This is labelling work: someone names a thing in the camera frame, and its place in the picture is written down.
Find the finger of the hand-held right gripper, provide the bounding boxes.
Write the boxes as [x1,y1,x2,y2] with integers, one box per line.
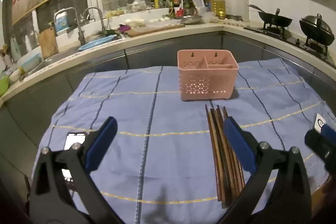
[314,113,336,140]
[304,129,336,174]

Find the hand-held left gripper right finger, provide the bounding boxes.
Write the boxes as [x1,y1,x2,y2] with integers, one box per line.
[222,116,313,224]

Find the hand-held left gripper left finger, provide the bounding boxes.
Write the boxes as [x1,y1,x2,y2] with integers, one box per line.
[29,116,124,224]

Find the bundle of brown wooden chopsticks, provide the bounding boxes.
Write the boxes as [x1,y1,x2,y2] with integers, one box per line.
[205,105,246,210]

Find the pink perforated utensil basket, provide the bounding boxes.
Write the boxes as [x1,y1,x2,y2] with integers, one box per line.
[177,49,239,102]

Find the smartphone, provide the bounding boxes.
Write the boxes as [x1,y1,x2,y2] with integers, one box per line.
[62,132,87,188]

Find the blue checked cloth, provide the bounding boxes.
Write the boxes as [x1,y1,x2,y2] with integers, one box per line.
[31,57,336,224]

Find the steel sink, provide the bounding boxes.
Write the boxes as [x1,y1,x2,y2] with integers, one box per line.
[26,38,118,75]

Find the blue plastic basin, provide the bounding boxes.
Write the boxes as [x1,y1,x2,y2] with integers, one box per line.
[78,35,117,51]

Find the black gas stove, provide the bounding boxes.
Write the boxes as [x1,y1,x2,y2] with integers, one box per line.
[244,22,336,68]

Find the dark lidded pot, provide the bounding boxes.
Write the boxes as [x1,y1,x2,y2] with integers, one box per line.
[299,13,336,46]

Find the white plastic tub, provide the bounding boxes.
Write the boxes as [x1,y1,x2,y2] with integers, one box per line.
[20,53,42,71]

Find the green vegetables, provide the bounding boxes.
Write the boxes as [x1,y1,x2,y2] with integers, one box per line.
[96,30,118,37]

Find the small worn cutting board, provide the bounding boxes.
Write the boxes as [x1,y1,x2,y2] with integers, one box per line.
[38,27,59,59]

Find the square steel faucet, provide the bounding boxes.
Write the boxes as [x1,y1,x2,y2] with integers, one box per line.
[54,7,87,45]

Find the green bowl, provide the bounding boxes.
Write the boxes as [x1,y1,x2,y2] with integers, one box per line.
[0,74,9,96]

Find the curved steel faucet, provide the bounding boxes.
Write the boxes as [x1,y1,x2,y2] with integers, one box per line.
[83,7,107,33]

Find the egg tray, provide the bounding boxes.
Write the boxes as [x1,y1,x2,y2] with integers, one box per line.
[219,18,250,28]

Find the large wooden cutting board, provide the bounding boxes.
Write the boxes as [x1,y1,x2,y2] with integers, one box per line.
[127,23,185,38]

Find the black wok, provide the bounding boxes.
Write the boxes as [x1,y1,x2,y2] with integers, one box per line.
[248,4,293,27]

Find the blue label detergent container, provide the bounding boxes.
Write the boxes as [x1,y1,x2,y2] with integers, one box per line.
[54,11,69,31]

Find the steel bowl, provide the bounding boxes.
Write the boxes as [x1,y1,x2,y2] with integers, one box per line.
[181,15,203,24]

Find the clear plastic tray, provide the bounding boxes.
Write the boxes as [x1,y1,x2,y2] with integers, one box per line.
[146,18,181,28]

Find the large cooking oil bottle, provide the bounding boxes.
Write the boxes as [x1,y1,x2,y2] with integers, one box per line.
[211,0,227,19]

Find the white plastic jug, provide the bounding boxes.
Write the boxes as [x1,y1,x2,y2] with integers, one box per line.
[192,0,206,16]

